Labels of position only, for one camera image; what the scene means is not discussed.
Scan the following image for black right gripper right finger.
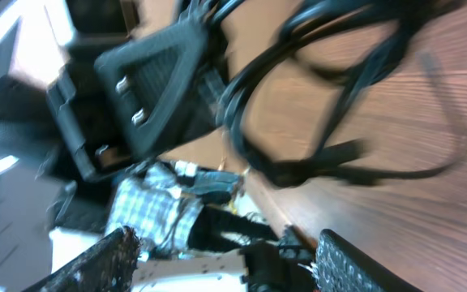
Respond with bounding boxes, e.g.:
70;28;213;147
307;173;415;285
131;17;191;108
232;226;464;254
315;229;420;292

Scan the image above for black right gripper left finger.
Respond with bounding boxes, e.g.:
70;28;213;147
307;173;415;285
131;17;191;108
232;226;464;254
24;227;140;292

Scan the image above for person in plaid shirt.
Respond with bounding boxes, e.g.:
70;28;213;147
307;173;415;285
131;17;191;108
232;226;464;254
105;161;243;255

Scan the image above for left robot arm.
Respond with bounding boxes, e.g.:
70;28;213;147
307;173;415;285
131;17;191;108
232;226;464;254
0;17;225;182

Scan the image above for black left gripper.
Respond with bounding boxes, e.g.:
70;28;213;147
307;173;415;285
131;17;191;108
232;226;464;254
47;20;216;182

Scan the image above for black USB-A cable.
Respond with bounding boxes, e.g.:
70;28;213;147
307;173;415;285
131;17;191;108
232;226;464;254
216;0;467;190

